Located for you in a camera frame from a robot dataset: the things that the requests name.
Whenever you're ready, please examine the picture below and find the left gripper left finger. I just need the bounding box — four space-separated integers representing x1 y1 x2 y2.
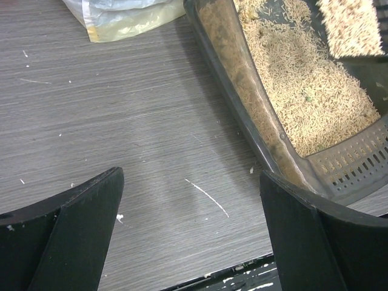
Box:
1 167 124 290

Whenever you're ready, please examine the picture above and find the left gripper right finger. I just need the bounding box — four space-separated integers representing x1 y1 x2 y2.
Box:
260 172 387 290

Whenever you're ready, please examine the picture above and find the dark translucent litter box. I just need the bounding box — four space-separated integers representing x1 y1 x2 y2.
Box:
184 1 387 205

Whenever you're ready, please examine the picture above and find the black slotted litter scoop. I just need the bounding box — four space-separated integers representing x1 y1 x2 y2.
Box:
316 0 387 64

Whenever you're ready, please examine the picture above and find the bin with plastic liner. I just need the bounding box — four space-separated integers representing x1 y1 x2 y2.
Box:
63 0 185 43

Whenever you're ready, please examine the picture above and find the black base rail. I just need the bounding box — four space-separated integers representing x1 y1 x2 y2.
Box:
162 253 282 291

